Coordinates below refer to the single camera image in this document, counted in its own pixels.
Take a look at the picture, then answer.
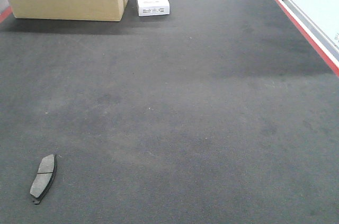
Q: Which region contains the brake pad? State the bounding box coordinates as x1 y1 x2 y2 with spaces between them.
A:
30 154 57 205

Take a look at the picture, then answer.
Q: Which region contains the red conveyor frame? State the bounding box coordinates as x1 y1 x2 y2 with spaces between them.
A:
275 0 338 74

